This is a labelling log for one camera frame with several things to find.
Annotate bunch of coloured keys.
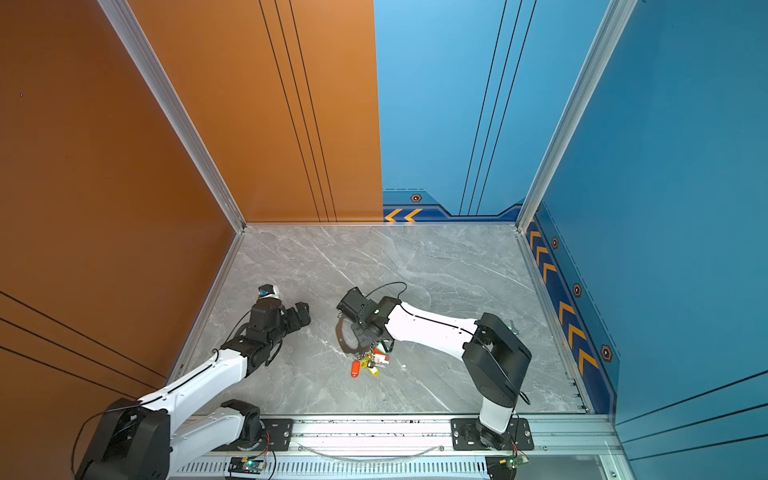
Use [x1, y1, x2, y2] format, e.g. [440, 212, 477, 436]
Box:
[350, 348, 390, 378]

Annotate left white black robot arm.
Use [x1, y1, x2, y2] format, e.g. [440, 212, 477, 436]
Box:
[71, 295, 311, 479]

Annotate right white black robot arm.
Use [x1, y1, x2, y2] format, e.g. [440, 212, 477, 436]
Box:
[336, 288, 532, 450]

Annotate left green circuit board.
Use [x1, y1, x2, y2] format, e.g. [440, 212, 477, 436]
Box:
[227, 456, 267, 477]

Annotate green circuit board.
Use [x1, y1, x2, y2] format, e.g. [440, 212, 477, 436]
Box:
[227, 456, 267, 477]
[485, 452, 530, 480]

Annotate right green circuit board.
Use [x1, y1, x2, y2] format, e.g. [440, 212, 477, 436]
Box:
[485, 452, 530, 480]

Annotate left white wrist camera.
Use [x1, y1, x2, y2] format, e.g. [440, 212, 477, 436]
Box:
[257, 284, 282, 304]

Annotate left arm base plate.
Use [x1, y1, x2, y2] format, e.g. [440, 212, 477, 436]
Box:
[233, 418, 294, 452]

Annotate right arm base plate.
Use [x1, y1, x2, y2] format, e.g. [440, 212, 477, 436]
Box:
[450, 417, 535, 452]

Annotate aluminium front rail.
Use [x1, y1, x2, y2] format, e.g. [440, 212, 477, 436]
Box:
[278, 413, 624, 458]

